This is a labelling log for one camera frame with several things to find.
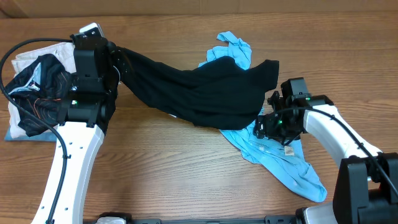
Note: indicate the beige folded garment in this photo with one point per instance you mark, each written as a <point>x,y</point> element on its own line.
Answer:
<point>62,51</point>

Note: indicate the light blue t-shirt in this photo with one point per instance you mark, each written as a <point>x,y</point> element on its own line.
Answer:
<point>286,163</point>

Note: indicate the grey blue folded cloth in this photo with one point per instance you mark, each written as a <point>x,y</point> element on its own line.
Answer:
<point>15,133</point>

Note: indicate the black t-shirt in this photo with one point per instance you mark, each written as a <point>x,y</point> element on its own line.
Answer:
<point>219,94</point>

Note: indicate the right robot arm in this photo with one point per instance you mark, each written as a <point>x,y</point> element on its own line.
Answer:
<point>366,187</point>

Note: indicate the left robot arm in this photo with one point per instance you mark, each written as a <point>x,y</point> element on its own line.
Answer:
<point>85,110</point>

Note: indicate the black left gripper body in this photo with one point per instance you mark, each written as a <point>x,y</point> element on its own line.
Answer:
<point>114,79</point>

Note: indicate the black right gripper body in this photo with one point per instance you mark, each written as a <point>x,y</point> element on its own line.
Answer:
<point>281,128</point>

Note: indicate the black orange printed jersey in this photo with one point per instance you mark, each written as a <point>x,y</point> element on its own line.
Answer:
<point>38,89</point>

